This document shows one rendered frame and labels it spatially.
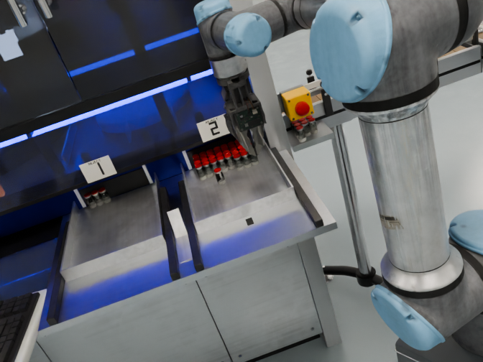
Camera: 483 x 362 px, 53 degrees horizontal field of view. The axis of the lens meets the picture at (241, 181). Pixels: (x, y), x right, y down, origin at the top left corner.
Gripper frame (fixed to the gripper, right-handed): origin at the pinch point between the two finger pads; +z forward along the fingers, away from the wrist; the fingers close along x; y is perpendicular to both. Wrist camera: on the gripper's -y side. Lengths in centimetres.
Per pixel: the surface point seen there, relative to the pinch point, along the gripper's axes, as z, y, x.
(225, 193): 15.2, -10.8, -10.1
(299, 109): 3.3, -19.8, 17.1
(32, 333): 23, 7, -66
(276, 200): 13.8, 2.8, 1.2
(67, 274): 13, 3, -53
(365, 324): 103, -27, 24
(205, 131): 1.6, -23.1, -9.3
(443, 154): 104, -117, 112
